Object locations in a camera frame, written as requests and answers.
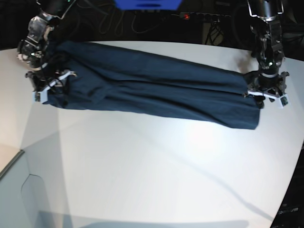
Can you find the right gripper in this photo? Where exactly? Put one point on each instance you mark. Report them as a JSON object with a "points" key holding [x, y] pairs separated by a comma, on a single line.
{"points": [[55, 83]]}

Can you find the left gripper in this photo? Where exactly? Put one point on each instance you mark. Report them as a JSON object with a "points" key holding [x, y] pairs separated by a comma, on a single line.
{"points": [[270, 86]]}

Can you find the dark blue t-shirt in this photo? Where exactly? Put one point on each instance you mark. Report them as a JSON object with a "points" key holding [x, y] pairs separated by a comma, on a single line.
{"points": [[118, 79]]}

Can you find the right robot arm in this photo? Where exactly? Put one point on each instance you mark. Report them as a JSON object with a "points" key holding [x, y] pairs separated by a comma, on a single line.
{"points": [[32, 50]]}

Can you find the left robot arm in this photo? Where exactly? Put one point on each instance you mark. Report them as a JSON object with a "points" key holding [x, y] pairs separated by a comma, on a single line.
{"points": [[268, 34]]}

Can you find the black power strip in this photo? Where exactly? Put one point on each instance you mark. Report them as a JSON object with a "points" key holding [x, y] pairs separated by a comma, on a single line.
{"points": [[203, 17]]}

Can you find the blue box overhead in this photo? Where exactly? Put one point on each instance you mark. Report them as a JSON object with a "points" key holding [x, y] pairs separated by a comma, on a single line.
{"points": [[147, 4]]}

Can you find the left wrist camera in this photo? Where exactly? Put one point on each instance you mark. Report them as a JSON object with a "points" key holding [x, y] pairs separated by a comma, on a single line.
{"points": [[283, 101]]}

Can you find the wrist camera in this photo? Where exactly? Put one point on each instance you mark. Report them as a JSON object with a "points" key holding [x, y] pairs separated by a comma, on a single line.
{"points": [[283, 101], [40, 97]]}

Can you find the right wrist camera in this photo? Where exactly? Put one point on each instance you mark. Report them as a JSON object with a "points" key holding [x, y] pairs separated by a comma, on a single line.
{"points": [[40, 97]]}

